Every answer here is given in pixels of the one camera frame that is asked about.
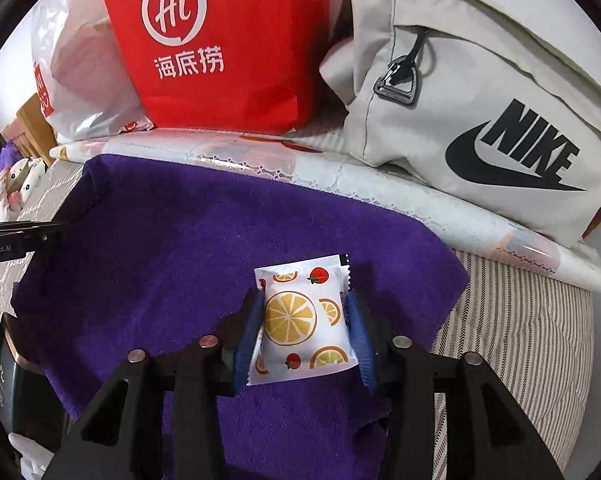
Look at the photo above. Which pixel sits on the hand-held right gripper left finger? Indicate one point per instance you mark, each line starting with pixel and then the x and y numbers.
pixel 248 342

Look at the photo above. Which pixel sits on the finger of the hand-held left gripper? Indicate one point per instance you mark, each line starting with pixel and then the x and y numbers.
pixel 40 234

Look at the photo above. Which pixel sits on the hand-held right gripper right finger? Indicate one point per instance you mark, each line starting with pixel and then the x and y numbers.
pixel 360 347

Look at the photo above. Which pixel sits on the white orange-print packet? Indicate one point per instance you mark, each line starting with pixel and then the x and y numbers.
pixel 300 320

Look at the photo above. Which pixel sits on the white plush toy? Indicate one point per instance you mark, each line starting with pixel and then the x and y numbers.
pixel 24 172

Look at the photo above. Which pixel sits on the brown box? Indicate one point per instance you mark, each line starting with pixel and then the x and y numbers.
pixel 33 130

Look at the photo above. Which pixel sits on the purple towel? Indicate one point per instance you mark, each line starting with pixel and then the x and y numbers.
pixel 180 240

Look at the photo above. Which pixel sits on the dark green packet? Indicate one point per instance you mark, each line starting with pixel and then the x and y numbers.
pixel 25 390

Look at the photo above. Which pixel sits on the striped bed sheet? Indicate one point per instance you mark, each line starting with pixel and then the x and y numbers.
pixel 505 335

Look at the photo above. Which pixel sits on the white printed plastic roll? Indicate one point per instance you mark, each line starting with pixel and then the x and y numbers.
pixel 380 180

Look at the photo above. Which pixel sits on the white plastic shopping bag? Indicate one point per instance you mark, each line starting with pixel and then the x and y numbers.
pixel 80 70

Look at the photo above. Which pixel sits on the red paper bag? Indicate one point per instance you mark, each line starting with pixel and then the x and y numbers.
pixel 220 95

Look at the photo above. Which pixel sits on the grey waist bag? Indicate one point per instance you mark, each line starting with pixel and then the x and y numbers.
pixel 455 85

